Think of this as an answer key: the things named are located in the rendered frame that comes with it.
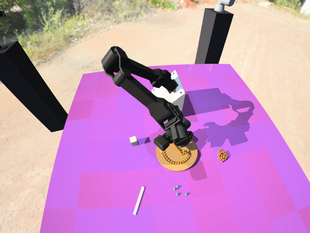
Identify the light orange round board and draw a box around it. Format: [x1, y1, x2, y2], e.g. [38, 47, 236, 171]
[156, 139, 198, 171]

